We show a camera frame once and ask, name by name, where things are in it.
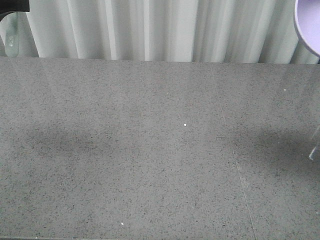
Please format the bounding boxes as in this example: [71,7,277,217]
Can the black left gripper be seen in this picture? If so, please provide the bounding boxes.
[0,0,30,21]

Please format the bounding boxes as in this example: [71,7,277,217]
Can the mint green plastic spoon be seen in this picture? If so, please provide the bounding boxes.
[5,12,19,58]

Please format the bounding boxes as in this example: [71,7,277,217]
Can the purple plastic bowl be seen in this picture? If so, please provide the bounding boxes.
[294,0,320,58]

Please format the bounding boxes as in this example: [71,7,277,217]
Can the white pleated curtain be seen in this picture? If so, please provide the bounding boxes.
[0,0,320,64]

